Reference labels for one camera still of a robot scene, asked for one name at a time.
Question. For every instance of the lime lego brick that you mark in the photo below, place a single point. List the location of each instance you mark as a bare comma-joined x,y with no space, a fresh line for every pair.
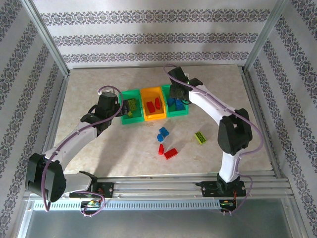
129,114
200,137
132,104

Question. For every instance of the green plastic bin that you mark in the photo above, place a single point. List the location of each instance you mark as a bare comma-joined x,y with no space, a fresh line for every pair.
133,119
178,113

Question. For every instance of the red lego brick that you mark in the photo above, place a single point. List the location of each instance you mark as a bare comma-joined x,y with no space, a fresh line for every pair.
150,107
161,149
157,103
171,153

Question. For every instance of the orange plastic bin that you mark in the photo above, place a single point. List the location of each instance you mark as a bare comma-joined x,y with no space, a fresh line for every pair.
153,116

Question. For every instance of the small blue lego brick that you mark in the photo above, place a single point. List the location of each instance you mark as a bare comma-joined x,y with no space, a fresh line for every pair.
160,137

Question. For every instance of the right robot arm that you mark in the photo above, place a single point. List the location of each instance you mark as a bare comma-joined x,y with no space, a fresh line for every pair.
208,104

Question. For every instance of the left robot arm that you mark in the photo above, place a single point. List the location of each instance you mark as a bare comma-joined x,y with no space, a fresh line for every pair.
71,141

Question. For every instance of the small circuit board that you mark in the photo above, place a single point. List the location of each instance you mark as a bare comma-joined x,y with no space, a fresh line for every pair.
226,203
91,204

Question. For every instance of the grey metal sheet panel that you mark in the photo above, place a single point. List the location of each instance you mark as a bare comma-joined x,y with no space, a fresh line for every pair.
158,223

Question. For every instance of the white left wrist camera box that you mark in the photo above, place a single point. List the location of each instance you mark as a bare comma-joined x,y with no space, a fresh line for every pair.
100,91

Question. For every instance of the aluminium side rail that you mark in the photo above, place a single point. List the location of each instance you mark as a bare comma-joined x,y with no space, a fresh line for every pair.
255,99
60,99

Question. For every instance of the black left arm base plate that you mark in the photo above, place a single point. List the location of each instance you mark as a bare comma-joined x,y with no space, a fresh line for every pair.
109,189

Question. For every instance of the aluminium mounting rail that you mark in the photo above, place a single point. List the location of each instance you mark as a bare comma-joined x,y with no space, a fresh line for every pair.
153,186

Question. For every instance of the aluminium frame post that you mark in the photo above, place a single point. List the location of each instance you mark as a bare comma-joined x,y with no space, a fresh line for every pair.
47,37
264,37

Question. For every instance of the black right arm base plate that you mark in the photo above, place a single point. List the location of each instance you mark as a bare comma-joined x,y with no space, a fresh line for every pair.
208,189

